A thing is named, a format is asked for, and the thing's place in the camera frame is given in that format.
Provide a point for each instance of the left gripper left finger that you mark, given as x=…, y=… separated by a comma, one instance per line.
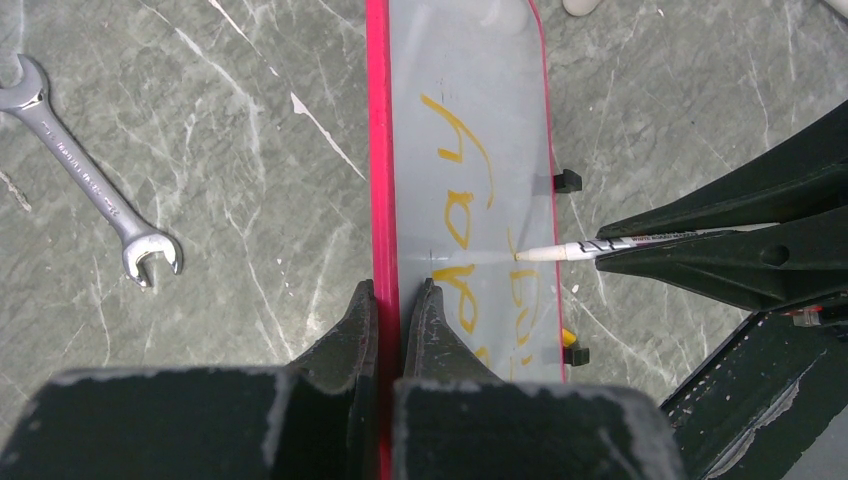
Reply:
x=313, y=418

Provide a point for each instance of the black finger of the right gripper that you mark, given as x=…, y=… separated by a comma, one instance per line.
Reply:
x=791, y=265
x=803, y=177

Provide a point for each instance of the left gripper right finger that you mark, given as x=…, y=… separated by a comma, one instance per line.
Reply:
x=454, y=419

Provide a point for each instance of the yellow marker cap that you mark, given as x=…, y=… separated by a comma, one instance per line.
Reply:
x=568, y=338

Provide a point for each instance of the white marker pen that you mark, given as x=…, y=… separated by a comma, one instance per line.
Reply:
x=591, y=249

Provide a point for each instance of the red-framed whiteboard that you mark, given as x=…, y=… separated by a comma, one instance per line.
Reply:
x=462, y=171

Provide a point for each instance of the silver wrench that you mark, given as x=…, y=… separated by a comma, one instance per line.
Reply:
x=29, y=101

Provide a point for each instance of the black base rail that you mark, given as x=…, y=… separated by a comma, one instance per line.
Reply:
x=760, y=400

